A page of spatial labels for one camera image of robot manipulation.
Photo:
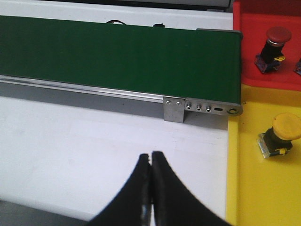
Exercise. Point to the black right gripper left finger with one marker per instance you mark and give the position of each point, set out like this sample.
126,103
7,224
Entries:
132,205

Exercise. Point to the red mushroom push button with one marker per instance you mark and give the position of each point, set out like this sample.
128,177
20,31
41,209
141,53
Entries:
297,68
271,57

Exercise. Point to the steel conveyor support bracket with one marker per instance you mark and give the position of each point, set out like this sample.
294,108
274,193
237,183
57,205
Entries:
174,109

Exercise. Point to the yellow mushroom push button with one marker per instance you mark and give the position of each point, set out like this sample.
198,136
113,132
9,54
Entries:
277,140

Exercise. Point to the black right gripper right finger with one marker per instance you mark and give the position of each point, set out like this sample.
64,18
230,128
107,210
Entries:
174,204

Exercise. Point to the green conveyor belt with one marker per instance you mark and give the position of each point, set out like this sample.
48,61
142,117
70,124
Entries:
202,64

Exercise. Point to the small steel end bracket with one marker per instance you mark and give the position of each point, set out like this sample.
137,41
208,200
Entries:
213,107

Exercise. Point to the yellow bin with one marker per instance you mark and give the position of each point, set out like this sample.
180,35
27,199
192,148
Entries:
262,191

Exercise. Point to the aluminium conveyor side rail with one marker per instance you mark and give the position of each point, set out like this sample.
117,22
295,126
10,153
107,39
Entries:
83,89

